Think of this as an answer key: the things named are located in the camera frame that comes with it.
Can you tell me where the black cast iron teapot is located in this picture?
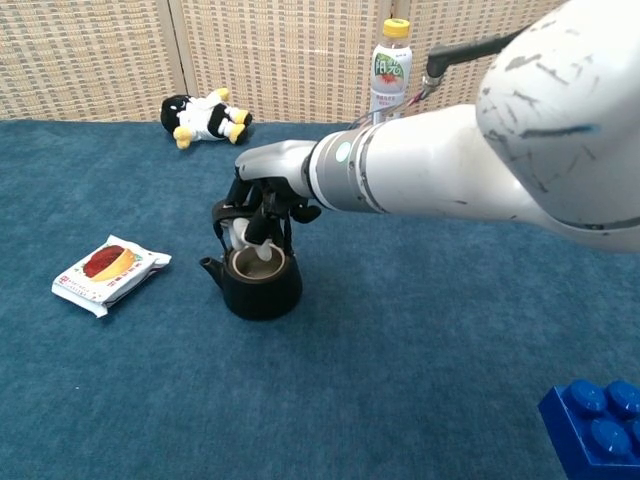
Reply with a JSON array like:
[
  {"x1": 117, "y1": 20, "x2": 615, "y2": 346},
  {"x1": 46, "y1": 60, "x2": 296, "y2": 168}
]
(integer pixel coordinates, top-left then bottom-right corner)
[{"x1": 198, "y1": 202, "x2": 304, "y2": 322}]

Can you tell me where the woven folding screen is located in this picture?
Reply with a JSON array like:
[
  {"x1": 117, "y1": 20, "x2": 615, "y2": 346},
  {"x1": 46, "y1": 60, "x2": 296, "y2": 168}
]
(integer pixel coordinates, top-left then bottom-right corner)
[{"x1": 0, "y1": 0, "x2": 640, "y2": 126}]

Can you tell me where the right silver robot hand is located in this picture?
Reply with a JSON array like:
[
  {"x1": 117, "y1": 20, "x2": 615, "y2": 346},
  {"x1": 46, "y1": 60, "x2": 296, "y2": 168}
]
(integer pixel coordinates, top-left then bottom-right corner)
[{"x1": 219, "y1": 139, "x2": 324, "y2": 262}]

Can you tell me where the blue table mat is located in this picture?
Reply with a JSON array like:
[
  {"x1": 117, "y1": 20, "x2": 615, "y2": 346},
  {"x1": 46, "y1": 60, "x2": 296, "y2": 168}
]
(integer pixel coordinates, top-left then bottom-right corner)
[{"x1": 0, "y1": 118, "x2": 640, "y2": 480}]

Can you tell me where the yellow capped drink bottle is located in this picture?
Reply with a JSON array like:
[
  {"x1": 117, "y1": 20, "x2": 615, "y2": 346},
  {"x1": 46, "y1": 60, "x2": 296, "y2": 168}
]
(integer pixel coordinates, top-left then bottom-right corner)
[{"x1": 368, "y1": 18, "x2": 414, "y2": 124}]

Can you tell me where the black white yellow plush toy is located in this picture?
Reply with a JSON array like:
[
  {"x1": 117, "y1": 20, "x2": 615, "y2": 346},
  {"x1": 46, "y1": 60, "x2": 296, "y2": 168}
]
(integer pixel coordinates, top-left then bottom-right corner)
[{"x1": 159, "y1": 87, "x2": 253, "y2": 151}]

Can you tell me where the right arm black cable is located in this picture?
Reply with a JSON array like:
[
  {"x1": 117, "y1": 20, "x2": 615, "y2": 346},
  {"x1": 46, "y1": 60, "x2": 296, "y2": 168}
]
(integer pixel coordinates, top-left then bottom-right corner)
[{"x1": 349, "y1": 22, "x2": 531, "y2": 129}]

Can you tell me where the white snack packet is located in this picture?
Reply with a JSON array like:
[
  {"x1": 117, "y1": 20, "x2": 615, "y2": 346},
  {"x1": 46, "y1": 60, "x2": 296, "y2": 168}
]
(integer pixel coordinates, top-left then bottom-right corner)
[{"x1": 50, "y1": 234, "x2": 173, "y2": 319}]

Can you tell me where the black lid with orange knob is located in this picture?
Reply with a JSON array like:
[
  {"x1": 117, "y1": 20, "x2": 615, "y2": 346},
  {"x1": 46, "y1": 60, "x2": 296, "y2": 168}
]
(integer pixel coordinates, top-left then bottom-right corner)
[{"x1": 211, "y1": 197, "x2": 241, "y2": 227}]

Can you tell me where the blue building block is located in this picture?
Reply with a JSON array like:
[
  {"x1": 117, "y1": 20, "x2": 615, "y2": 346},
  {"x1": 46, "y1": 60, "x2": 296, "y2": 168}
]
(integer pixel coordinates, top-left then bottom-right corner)
[{"x1": 537, "y1": 378, "x2": 640, "y2": 480}]

